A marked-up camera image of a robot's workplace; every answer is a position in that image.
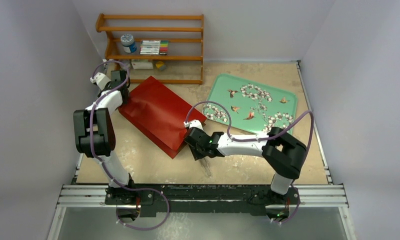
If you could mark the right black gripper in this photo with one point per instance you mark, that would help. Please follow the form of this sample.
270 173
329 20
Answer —
199 152

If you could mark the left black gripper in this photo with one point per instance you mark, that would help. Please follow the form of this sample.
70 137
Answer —
108 86

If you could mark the black metal tongs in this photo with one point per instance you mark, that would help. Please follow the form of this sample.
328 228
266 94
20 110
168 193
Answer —
204 162

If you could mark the red paper bag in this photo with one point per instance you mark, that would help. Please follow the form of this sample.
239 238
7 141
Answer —
159 114

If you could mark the green floral tray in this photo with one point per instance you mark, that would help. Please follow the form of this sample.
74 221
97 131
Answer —
250 106

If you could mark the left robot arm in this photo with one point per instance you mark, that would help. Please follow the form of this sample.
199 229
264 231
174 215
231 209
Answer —
95 136

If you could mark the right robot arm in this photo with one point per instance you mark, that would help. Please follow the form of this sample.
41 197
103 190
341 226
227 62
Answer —
282 151

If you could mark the small clear jar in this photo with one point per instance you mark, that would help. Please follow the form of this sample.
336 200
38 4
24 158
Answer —
125 64

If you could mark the white small box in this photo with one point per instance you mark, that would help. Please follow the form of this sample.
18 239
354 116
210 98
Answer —
142 64

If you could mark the blue lidded jar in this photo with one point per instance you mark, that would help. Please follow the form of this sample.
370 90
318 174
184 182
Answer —
128 43

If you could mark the pack of coloured markers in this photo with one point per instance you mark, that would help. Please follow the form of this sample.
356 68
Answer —
154 47

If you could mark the yellow green cube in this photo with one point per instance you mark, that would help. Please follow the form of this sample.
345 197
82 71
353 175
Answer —
160 65

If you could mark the wooden shelf rack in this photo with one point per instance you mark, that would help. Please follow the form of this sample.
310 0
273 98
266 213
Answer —
185 33

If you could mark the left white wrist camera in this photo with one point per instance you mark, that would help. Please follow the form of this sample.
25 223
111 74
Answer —
100 80

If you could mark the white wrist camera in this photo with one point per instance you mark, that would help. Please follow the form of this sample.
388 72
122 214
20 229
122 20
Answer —
193 124
100 80

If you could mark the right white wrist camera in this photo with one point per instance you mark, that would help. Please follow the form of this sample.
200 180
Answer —
193 124

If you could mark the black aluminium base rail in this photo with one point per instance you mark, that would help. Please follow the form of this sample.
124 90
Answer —
253 199

